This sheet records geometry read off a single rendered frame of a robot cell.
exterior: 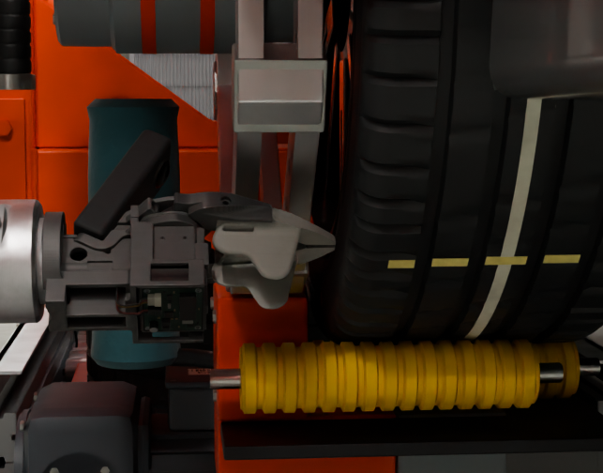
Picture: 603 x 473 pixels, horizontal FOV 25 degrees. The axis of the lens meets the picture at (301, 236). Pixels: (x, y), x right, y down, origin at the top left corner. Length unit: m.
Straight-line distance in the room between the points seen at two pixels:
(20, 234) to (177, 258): 0.11
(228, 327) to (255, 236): 0.20
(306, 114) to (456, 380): 0.28
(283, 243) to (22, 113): 0.72
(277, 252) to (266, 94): 0.12
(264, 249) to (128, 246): 0.10
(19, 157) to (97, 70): 0.14
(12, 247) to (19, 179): 0.70
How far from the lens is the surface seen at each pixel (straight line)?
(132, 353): 1.33
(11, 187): 1.67
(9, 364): 1.85
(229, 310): 1.18
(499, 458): 1.25
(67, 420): 1.50
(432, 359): 1.12
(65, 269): 0.99
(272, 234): 1.00
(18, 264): 0.97
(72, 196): 1.67
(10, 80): 1.38
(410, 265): 1.01
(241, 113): 0.97
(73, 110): 1.68
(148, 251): 0.97
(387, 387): 1.12
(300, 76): 0.96
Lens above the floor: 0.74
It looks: 6 degrees down
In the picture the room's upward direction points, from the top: straight up
